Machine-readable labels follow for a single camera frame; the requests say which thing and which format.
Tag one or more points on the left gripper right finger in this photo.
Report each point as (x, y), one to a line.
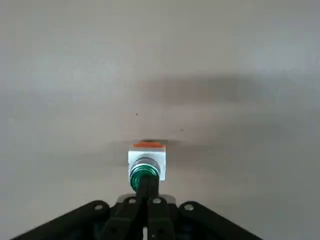
(162, 217)

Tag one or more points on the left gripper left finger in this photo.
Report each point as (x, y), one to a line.
(120, 215)

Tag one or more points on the green push button switch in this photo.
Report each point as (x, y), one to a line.
(140, 156)

